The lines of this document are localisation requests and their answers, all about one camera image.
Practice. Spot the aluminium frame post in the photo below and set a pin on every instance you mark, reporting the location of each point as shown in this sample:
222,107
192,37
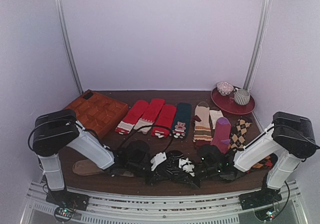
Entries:
261,30
67,46

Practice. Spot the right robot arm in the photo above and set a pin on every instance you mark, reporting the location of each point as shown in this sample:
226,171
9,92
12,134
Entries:
287,141

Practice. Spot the red sock middle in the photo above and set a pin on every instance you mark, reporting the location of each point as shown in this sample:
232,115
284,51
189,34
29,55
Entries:
150,115

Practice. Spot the left aluminium frame post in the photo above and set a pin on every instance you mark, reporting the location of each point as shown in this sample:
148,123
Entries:
67,46

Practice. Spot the orange divided organizer tray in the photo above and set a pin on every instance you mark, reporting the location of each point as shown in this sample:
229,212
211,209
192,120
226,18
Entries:
98,112

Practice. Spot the brown argyle sock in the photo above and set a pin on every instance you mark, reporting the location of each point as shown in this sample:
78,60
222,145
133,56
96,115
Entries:
238,133

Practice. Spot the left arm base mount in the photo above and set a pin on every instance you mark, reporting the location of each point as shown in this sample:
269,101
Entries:
67,203

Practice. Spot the beige striped sock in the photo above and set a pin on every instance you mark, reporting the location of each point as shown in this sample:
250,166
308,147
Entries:
202,129

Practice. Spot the red sock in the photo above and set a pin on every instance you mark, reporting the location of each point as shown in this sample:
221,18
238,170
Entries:
150,115
132,117
165,120

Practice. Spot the cream short sock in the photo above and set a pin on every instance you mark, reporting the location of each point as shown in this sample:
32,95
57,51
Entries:
215,114

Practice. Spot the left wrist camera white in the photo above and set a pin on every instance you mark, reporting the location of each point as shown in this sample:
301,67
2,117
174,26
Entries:
158,159

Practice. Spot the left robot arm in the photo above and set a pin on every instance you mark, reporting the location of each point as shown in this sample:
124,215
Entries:
57,130

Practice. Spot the dark green reindeer sock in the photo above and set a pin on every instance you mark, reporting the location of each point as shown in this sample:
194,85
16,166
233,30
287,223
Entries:
181,121

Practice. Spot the red sock left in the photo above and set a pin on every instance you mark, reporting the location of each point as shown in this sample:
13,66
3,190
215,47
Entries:
132,117

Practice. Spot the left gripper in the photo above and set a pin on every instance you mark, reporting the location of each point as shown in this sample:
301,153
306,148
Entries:
156,177

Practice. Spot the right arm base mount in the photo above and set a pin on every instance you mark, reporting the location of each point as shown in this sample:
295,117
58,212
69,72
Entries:
263,203

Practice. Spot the purple magenta sock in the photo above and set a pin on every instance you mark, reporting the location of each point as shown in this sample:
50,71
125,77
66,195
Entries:
221,138

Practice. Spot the patterned white bowl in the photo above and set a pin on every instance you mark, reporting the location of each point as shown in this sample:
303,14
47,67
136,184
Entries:
224,88

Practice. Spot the right aluminium frame post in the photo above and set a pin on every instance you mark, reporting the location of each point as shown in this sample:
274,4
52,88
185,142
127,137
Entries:
261,30

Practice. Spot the dark red plate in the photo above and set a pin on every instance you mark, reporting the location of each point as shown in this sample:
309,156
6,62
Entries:
227,103

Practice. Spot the tan sock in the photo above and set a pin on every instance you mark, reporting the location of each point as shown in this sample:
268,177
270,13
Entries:
86,168

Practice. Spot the red sock right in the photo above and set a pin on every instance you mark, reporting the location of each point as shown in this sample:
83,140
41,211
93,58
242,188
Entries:
165,120

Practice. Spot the black orange argyle sock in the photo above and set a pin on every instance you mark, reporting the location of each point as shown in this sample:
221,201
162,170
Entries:
262,162

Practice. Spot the black white striped sock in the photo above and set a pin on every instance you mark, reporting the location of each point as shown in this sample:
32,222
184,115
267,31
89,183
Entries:
173,157

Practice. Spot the striped grey cup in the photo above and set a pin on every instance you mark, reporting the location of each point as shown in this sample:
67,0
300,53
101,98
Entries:
241,96

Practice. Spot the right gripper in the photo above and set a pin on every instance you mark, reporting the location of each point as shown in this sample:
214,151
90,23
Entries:
193,173

